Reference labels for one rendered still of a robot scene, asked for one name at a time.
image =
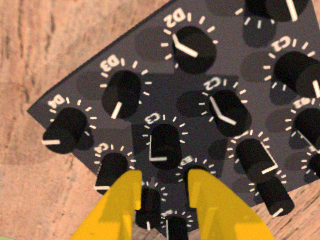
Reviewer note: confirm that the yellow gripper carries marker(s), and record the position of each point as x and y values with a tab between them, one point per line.
222	215

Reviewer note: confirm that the dark grey knob box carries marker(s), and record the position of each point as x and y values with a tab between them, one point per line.
198	84

